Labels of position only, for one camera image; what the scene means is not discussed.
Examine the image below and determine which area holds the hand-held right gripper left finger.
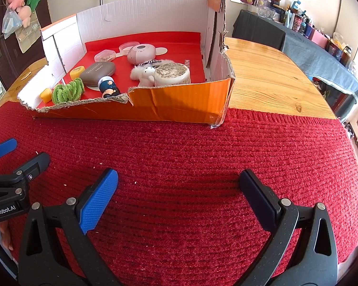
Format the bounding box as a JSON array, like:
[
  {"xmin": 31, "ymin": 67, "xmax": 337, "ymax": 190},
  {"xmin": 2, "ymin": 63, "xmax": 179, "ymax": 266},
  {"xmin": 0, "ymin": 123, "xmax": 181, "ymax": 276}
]
[{"xmin": 18, "ymin": 167, "xmax": 121, "ymax": 286}]

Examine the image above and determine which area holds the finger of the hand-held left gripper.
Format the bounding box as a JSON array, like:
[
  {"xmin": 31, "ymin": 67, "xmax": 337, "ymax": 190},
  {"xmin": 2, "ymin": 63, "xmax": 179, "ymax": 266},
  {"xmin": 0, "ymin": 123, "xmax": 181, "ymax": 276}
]
[
  {"xmin": 0, "ymin": 152, "xmax": 51, "ymax": 200},
  {"xmin": 0, "ymin": 138, "xmax": 18, "ymax": 161}
]

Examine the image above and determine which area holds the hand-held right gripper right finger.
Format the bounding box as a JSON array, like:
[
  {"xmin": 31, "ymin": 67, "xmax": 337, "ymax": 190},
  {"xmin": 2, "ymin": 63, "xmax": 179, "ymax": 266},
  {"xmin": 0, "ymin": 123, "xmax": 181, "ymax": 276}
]
[{"xmin": 239, "ymin": 169, "xmax": 338, "ymax": 286}]

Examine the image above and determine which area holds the yellow figurine toy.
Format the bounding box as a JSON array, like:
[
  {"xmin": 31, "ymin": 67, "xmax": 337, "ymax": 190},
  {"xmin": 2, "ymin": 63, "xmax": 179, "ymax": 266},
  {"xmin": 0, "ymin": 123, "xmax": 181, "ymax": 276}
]
[{"xmin": 40, "ymin": 88, "xmax": 54, "ymax": 103}]

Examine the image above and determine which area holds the green knitted yarn toy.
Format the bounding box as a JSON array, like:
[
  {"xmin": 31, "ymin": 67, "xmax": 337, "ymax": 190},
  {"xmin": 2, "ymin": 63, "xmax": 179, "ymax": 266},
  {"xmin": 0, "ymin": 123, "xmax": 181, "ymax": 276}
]
[{"xmin": 52, "ymin": 78, "xmax": 85, "ymax": 105}]

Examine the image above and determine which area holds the yellow round tin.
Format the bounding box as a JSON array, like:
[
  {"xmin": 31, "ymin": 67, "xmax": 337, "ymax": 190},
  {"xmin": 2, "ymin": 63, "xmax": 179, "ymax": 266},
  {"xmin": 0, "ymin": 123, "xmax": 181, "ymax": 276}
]
[{"xmin": 69, "ymin": 66, "xmax": 85, "ymax": 79}]

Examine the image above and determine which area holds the small navy hat figurine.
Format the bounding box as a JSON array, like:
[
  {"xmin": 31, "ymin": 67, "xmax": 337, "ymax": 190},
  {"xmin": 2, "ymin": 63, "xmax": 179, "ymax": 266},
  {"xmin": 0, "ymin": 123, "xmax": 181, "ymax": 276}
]
[{"xmin": 97, "ymin": 77, "xmax": 122, "ymax": 99}]

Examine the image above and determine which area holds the grey square compact case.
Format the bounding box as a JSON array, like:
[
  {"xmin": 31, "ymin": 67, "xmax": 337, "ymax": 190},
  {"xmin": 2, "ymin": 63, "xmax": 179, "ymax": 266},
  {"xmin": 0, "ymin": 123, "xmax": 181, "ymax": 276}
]
[{"xmin": 79, "ymin": 62, "xmax": 117, "ymax": 86}]

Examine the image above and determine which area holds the orange cardboard box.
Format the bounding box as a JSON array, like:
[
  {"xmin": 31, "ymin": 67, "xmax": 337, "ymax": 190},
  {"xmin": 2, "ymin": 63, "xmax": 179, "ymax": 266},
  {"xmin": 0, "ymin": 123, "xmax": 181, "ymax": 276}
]
[{"xmin": 17, "ymin": 0, "xmax": 236, "ymax": 129}]

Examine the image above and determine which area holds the small clear plastic box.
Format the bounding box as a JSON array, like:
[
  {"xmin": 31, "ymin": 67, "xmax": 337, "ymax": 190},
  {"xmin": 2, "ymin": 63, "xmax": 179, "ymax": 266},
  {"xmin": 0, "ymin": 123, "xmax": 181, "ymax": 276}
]
[{"xmin": 95, "ymin": 48, "xmax": 117, "ymax": 63}]

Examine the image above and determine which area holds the white fluffy bunny wreath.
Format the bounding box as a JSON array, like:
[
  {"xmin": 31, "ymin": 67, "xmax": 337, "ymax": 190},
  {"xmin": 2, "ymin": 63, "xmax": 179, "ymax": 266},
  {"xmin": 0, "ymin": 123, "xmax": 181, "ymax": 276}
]
[{"xmin": 129, "ymin": 60, "xmax": 168, "ymax": 87}]

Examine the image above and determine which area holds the speckled cream jar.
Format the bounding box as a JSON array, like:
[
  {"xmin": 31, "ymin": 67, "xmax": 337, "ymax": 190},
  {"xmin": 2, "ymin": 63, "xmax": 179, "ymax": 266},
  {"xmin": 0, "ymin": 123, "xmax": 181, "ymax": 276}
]
[{"xmin": 153, "ymin": 62, "xmax": 191, "ymax": 87}]

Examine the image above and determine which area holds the clear round plastic lid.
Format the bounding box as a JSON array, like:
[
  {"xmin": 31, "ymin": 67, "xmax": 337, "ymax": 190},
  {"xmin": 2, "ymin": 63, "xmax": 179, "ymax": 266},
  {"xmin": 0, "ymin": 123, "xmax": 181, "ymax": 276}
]
[{"xmin": 119, "ymin": 42, "xmax": 141, "ymax": 52}]

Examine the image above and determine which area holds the pink round gadget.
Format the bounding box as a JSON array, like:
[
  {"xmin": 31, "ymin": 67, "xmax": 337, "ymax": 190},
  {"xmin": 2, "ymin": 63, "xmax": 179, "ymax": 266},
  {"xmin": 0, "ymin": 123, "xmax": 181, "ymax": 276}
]
[{"xmin": 127, "ymin": 44, "xmax": 156, "ymax": 65}]

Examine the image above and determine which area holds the person's left hand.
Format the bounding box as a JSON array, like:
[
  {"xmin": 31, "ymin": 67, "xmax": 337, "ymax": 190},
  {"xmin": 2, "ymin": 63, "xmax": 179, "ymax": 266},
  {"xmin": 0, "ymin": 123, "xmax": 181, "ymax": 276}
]
[{"xmin": 0, "ymin": 222, "xmax": 15, "ymax": 251}]

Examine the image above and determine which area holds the red knitted mat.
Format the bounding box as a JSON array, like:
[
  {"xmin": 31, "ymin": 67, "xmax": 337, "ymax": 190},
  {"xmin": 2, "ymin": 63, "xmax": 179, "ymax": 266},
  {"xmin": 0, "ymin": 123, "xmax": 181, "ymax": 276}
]
[{"xmin": 0, "ymin": 101, "xmax": 358, "ymax": 286}]

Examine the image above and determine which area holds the dark brown door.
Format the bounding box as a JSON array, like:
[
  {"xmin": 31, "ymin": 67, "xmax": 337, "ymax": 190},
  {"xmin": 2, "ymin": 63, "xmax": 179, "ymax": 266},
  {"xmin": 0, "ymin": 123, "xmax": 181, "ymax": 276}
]
[{"xmin": 0, "ymin": 0, "xmax": 53, "ymax": 81}]

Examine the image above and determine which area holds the beige hanging organizer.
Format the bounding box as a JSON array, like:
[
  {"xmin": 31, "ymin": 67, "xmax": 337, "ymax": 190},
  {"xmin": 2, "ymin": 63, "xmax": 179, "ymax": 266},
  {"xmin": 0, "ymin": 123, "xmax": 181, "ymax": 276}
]
[{"xmin": 15, "ymin": 0, "xmax": 44, "ymax": 54}]

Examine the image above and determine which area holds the clear plastic bag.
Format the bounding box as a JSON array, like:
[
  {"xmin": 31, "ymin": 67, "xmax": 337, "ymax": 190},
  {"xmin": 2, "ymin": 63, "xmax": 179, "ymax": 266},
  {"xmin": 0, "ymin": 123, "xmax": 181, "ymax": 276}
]
[{"xmin": 1, "ymin": 7, "xmax": 23, "ymax": 39}]

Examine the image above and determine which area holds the peach plush toy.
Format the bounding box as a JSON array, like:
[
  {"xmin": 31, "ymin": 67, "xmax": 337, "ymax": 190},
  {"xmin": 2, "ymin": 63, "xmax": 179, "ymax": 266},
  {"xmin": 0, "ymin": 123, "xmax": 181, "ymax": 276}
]
[{"xmin": 18, "ymin": 5, "xmax": 33, "ymax": 27}]

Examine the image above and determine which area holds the blue cloth side table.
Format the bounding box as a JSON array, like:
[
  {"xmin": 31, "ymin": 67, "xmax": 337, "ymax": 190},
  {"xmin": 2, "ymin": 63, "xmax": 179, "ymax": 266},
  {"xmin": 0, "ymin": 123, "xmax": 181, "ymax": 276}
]
[{"xmin": 232, "ymin": 9, "xmax": 358, "ymax": 100}]

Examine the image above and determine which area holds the side table with clutter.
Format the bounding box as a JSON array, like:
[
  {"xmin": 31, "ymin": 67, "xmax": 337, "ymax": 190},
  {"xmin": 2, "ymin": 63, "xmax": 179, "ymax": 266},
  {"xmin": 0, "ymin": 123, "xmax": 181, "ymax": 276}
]
[{"xmin": 251, "ymin": 0, "xmax": 357, "ymax": 69}]

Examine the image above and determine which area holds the white wardrobe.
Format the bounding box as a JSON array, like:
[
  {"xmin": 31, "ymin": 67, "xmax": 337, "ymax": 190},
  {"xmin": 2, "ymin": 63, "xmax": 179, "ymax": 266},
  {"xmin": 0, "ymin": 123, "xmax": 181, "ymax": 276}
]
[{"xmin": 332, "ymin": 0, "xmax": 358, "ymax": 60}]

